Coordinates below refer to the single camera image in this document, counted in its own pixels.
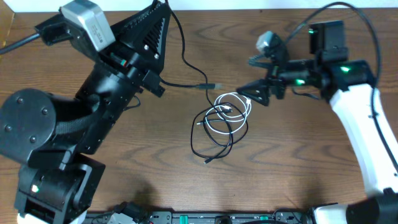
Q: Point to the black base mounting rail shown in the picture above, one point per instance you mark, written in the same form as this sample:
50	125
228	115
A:
129	212

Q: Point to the wooden side panel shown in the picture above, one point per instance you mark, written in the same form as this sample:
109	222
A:
6	20

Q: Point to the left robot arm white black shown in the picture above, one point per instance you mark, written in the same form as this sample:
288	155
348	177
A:
52	137

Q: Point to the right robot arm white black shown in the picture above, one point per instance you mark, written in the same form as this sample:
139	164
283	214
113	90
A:
349	88

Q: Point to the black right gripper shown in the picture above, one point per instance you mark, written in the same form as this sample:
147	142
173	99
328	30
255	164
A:
277	82

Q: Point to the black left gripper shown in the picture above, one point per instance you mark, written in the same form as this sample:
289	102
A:
134	70

